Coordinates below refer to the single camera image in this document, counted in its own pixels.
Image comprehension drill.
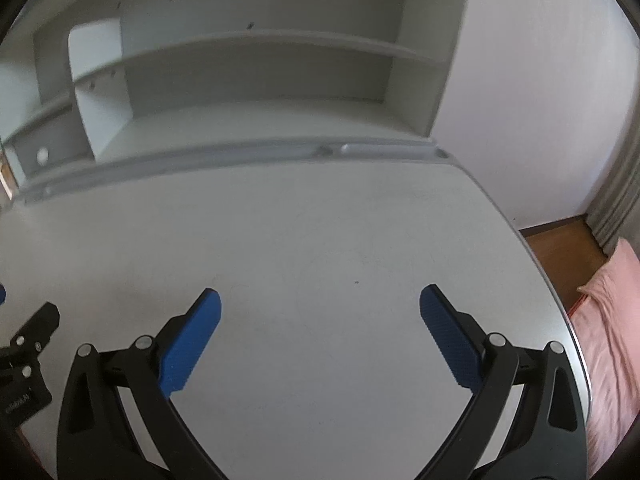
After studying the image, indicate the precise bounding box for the grey curtain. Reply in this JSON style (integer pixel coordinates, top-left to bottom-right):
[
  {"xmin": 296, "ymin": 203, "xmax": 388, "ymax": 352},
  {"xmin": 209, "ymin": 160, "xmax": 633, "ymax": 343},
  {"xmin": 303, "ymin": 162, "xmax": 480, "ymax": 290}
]
[{"xmin": 585, "ymin": 125, "xmax": 640, "ymax": 256}]

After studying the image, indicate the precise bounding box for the grey desk hutch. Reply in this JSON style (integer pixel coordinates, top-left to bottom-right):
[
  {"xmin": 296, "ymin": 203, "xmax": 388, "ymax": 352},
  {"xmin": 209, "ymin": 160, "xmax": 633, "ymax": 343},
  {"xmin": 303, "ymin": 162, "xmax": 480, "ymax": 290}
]
[{"xmin": 0, "ymin": 0, "xmax": 473, "ymax": 181}]

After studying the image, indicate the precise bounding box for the pink cushion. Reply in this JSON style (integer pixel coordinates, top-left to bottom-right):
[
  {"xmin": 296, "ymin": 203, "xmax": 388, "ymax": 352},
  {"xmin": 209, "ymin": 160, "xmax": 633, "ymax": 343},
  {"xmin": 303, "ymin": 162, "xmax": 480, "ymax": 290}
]
[{"xmin": 567, "ymin": 237, "xmax": 640, "ymax": 466}]

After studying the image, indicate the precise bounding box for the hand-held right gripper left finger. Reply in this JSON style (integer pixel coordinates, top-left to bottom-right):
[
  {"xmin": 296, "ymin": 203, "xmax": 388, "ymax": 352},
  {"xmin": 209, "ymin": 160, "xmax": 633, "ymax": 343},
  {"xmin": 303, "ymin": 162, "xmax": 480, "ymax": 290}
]
[{"xmin": 56, "ymin": 287, "xmax": 231, "ymax": 480}]

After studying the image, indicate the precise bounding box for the grey drawer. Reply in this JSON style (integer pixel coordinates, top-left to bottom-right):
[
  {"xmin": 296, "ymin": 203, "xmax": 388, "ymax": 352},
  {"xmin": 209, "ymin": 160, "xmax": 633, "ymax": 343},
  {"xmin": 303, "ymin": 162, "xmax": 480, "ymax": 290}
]
[{"xmin": 5, "ymin": 110, "xmax": 96, "ymax": 181}]

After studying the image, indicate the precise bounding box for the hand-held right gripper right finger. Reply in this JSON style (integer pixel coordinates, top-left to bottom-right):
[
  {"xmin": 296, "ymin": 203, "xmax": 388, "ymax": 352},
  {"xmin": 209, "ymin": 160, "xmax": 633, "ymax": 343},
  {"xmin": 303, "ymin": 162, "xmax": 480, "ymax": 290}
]
[{"xmin": 415, "ymin": 284, "xmax": 587, "ymax": 480}]

